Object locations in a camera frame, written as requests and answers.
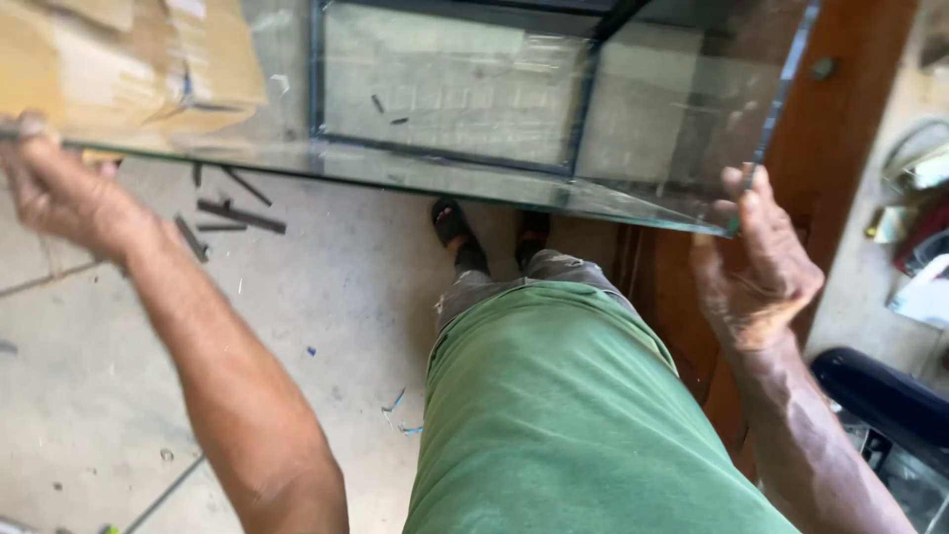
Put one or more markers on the person's grey trousers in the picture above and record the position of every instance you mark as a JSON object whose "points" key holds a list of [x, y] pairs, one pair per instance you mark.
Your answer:
{"points": [[519, 278]]}

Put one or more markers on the person's left hand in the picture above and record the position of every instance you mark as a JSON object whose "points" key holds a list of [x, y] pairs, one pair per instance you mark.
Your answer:
{"points": [[59, 196]]}

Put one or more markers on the dark strip offcut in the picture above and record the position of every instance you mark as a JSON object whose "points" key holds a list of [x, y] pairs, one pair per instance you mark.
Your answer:
{"points": [[248, 187], [191, 237], [221, 227], [241, 215]]}

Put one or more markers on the person's left fingers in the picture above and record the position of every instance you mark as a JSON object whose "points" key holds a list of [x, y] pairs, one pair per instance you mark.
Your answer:
{"points": [[30, 148]]}

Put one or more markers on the heap of clutter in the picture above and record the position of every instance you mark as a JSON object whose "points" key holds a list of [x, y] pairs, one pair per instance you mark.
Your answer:
{"points": [[916, 215]]}

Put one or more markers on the person's right hand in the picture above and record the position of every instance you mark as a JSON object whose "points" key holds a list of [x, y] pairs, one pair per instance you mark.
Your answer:
{"points": [[756, 285]]}

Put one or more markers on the glass aquarium tank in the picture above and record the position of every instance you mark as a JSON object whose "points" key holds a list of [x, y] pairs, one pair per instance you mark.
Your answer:
{"points": [[474, 96]]}

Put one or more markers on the dark blue seat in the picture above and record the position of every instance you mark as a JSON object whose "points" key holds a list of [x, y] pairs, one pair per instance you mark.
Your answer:
{"points": [[882, 404]]}

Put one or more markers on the black sandal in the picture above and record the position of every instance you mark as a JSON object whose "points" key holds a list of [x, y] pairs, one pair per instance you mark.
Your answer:
{"points": [[454, 226], [532, 234]]}

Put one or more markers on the person's green shirt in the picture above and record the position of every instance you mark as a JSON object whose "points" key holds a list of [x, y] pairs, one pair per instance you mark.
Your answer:
{"points": [[571, 415]]}

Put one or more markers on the brown cardboard sheets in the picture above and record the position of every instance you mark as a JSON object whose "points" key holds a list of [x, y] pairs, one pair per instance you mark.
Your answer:
{"points": [[111, 67]]}

